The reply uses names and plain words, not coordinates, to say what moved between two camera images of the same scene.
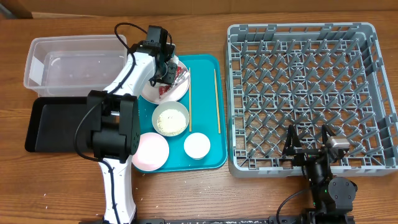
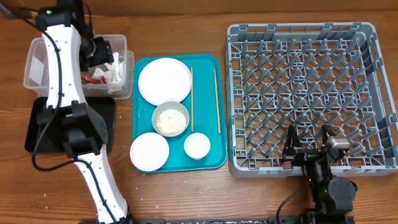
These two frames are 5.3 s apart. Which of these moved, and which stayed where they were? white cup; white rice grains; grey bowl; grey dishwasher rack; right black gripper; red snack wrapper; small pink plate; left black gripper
Moved: left black gripper; red snack wrapper
Stayed: white rice grains; white cup; small pink plate; grey bowl; right black gripper; grey dishwasher rack
